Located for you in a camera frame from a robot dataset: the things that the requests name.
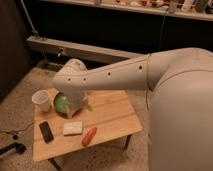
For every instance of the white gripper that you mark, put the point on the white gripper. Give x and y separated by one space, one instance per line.
73 106

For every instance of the white sponge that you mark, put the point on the white sponge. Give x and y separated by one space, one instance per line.
72 128

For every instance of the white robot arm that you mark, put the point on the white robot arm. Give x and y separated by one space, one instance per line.
181 104

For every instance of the green ceramic bowl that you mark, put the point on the green ceramic bowl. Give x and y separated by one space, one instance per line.
60 103

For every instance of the orange carrot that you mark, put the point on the orange carrot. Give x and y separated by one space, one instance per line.
89 136

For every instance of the white paper cup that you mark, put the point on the white paper cup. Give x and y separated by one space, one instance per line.
41 99

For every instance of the wooden table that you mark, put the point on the wooden table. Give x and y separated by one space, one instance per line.
110 112

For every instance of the black smartphone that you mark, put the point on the black smartphone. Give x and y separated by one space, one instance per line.
46 132

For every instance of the black device on floor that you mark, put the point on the black device on floor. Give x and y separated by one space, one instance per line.
18 147

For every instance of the metal stand pole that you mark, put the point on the metal stand pole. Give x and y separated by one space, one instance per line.
34 31

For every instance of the long wall shelf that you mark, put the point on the long wall shelf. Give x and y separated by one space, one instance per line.
76 50

